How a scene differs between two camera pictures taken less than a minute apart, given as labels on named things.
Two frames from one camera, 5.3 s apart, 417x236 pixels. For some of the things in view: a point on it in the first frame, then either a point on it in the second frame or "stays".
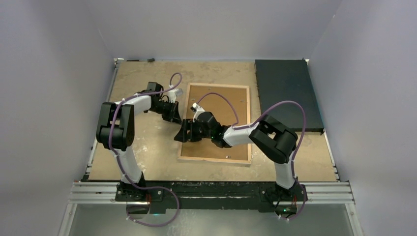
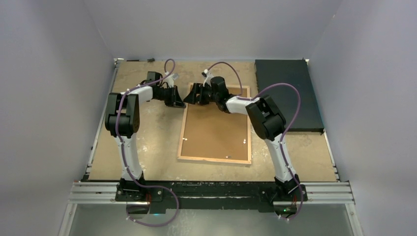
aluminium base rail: (105, 193) stays
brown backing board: (229, 104) stays
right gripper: (183, 136) → (197, 89)
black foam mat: (288, 80) stays
